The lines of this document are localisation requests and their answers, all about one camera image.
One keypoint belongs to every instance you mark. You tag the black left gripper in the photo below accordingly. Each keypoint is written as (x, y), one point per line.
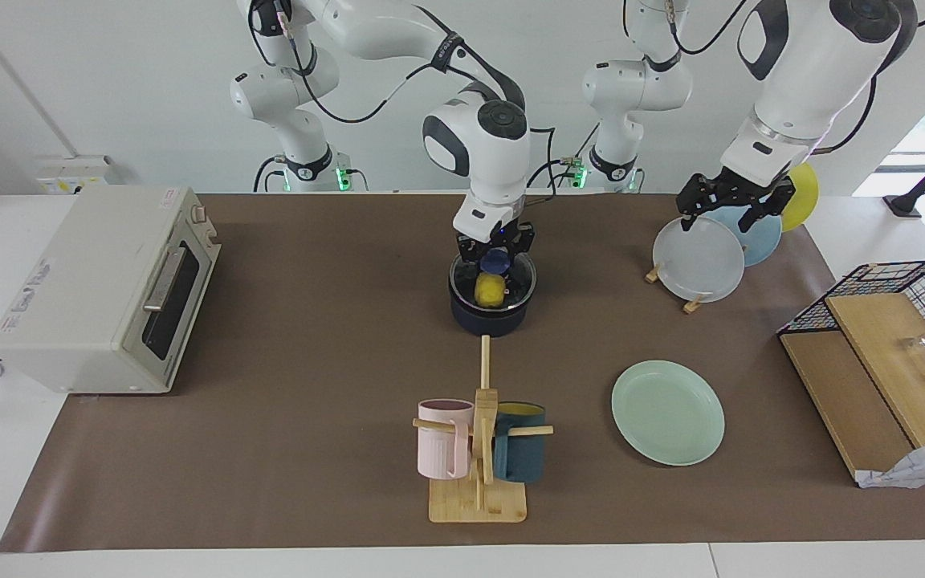
(731, 191)

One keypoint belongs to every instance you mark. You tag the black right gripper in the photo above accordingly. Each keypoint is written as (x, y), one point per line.
(495, 241)

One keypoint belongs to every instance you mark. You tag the glass lid with blue knob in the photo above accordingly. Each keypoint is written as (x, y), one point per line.
(496, 260)

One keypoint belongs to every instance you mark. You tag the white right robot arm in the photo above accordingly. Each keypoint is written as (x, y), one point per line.
(478, 152)

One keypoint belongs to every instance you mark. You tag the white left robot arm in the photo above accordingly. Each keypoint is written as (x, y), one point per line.
(808, 72)

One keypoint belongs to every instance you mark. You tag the grey plate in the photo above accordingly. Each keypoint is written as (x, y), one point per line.
(699, 261)

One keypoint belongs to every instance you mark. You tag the light blue plate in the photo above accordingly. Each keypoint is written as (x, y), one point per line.
(764, 241)

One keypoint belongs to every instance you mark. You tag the wooden plate rack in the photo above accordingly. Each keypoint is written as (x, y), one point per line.
(691, 305)

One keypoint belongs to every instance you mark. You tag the yellow plate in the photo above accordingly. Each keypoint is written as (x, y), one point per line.
(804, 197)

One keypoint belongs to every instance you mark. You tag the green plate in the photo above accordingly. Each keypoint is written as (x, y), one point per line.
(667, 413)

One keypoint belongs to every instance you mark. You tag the pink mug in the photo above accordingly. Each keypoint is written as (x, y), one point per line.
(440, 449)

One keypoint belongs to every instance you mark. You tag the dark teal mug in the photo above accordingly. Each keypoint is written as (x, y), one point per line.
(520, 457)

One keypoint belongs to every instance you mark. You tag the darker wooden board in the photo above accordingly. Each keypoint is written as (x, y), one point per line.
(840, 393)

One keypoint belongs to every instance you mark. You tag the light wooden board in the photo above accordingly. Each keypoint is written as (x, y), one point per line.
(896, 361)

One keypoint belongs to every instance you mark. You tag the wooden mug tree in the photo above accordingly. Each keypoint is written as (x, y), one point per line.
(478, 502)

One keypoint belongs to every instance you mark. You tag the brown table mat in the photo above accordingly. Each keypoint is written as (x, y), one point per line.
(310, 449)

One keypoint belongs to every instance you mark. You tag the white checked plastic bag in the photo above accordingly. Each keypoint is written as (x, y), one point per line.
(924, 466)

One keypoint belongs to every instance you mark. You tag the white toaster oven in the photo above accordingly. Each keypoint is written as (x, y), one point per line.
(85, 305)

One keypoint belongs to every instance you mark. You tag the white socket box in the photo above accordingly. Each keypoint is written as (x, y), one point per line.
(73, 175)

